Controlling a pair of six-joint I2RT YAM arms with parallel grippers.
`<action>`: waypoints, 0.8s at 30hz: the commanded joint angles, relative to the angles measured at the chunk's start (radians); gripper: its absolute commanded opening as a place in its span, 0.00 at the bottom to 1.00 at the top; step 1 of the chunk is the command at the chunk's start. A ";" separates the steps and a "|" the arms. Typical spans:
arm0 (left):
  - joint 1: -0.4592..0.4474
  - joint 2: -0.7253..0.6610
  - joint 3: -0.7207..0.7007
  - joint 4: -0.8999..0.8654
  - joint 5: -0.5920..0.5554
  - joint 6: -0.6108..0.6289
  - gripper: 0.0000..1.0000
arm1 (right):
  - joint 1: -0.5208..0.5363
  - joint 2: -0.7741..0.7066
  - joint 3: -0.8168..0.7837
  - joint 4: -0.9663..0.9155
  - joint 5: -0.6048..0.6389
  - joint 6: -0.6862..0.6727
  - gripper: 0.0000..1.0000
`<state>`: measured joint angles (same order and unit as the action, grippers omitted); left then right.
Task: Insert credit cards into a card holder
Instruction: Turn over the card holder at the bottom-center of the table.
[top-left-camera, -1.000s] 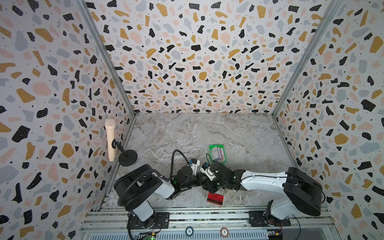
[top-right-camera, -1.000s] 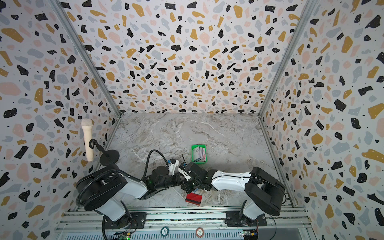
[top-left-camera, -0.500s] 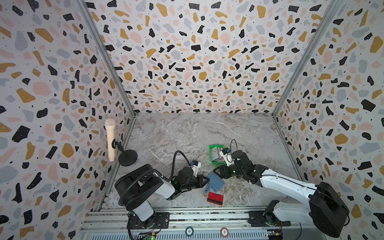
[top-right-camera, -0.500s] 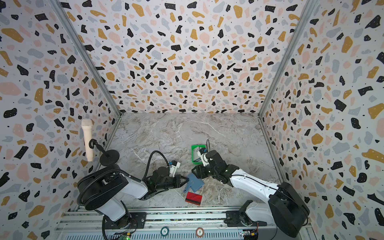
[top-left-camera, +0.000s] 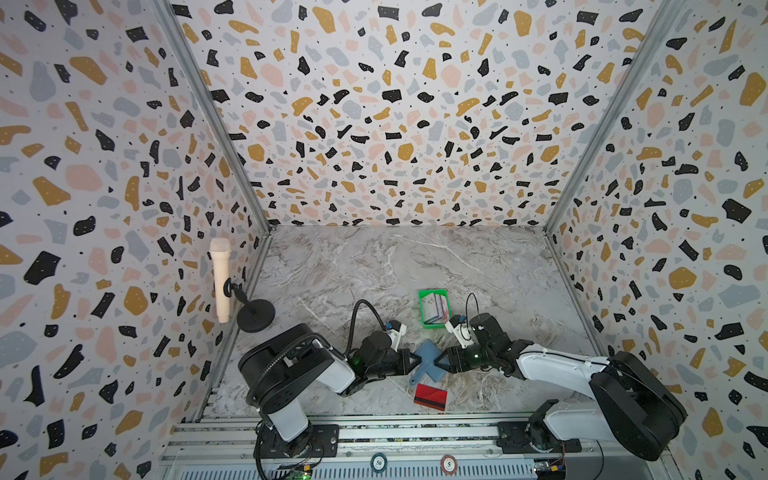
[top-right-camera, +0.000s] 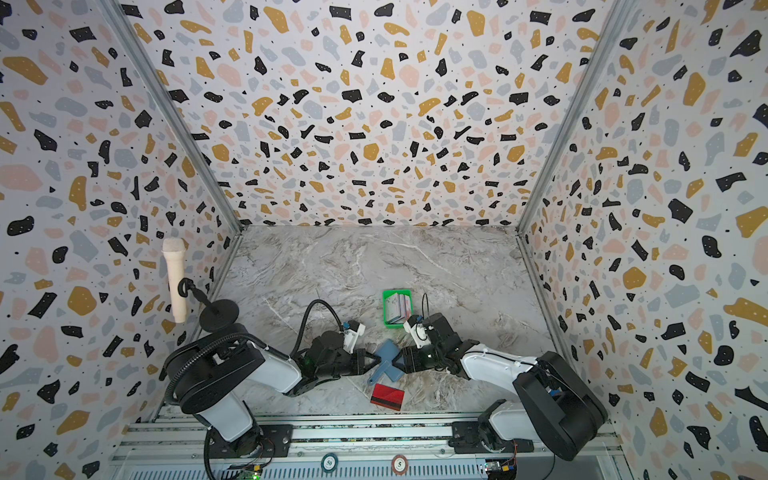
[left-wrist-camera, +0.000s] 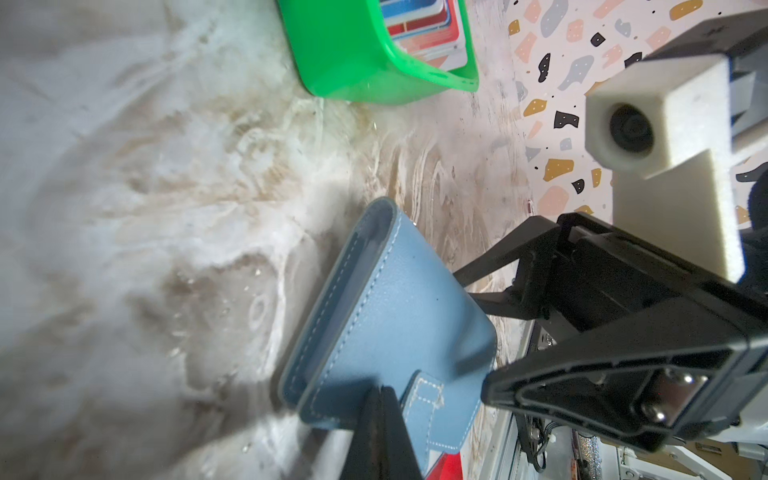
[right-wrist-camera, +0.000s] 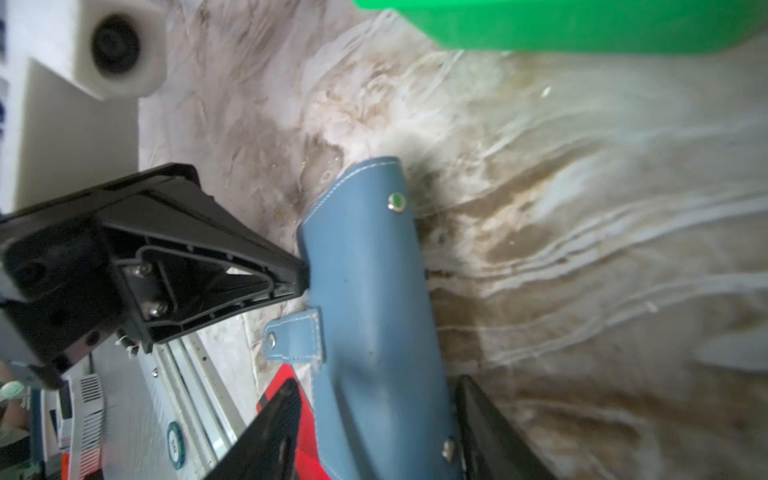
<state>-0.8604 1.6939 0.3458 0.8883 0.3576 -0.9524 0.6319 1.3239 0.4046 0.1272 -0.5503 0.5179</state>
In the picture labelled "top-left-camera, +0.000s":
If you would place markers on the green plastic card tray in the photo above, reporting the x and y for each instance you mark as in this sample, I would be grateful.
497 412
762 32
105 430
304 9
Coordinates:
423 293

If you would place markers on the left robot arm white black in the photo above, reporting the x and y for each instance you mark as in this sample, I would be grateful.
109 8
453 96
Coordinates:
279 370

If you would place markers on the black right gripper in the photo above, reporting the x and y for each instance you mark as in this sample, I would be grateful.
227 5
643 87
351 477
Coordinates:
451 355

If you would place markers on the green round sticker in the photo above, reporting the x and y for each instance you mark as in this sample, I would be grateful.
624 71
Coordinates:
378 463

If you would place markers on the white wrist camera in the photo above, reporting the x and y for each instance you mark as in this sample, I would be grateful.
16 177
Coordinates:
458 325
395 330

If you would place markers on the red card black stripe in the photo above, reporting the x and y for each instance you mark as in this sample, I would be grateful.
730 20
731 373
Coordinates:
430 397

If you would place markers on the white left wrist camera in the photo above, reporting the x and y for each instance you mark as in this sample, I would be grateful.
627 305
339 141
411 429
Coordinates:
395 330

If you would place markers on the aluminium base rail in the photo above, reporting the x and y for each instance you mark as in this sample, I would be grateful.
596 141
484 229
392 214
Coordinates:
485 446

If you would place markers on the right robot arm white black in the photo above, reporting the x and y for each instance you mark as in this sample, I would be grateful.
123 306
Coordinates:
622 400

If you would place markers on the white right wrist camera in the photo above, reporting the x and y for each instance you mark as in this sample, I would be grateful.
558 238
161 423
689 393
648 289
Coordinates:
458 325

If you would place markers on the red round sticker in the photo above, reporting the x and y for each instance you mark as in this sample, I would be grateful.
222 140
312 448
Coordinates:
448 465

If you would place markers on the blue card holder wallet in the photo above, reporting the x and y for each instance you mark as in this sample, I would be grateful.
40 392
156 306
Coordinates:
428 353

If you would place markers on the stack of cards in tray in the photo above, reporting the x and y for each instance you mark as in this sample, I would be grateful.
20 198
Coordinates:
435 309

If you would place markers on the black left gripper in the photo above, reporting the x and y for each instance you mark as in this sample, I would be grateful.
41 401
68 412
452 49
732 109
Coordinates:
410 362

